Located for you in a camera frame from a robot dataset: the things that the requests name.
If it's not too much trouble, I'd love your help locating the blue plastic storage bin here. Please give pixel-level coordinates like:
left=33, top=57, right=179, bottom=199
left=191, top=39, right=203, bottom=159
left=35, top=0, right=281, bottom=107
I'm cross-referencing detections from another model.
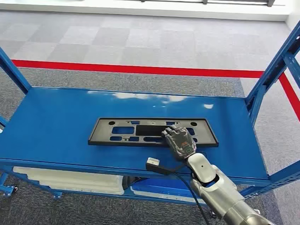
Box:
left=130, top=177, right=202, bottom=199

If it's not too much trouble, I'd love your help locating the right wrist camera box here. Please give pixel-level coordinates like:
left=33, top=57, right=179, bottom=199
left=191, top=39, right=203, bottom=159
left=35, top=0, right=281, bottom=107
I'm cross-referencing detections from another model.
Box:
left=145, top=157, right=175, bottom=175

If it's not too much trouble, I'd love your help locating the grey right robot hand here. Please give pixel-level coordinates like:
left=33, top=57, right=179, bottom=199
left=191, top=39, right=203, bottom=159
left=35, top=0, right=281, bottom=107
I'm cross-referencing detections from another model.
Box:
left=161, top=125, right=197, bottom=161

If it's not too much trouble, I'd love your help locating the red floor tape line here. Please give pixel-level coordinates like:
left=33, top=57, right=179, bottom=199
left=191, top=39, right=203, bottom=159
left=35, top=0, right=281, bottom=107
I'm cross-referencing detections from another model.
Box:
left=11, top=60, right=300, bottom=122

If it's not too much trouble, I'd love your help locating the black plastic bracket part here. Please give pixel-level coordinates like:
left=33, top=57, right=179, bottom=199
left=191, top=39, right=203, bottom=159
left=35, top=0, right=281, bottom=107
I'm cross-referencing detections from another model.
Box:
left=122, top=176, right=141, bottom=190

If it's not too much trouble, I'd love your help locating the black plastic panel part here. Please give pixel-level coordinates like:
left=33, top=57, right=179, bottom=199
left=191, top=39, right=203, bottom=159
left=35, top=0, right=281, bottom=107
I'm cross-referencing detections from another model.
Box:
left=87, top=117, right=219, bottom=148

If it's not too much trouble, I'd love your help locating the blue metal shelf rack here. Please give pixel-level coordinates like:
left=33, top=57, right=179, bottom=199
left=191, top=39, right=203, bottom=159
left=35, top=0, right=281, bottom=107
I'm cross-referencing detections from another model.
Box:
left=0, top=20, right=300, bottom=215

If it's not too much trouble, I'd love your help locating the white raised platform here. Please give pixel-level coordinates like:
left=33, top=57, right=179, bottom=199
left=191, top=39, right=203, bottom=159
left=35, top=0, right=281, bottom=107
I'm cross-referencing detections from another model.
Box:
left=0, top=0, right=291, bottom=22

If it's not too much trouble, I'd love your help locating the white foam tray stack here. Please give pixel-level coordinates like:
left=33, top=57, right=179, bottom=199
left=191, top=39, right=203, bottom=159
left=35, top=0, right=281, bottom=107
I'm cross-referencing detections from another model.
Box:
left=13, top=166, right=124, bottom=195

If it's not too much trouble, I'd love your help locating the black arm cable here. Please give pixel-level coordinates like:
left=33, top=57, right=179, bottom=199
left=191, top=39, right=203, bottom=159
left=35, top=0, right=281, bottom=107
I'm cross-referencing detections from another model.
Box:
left=164, top=163, right=210, bottom=225

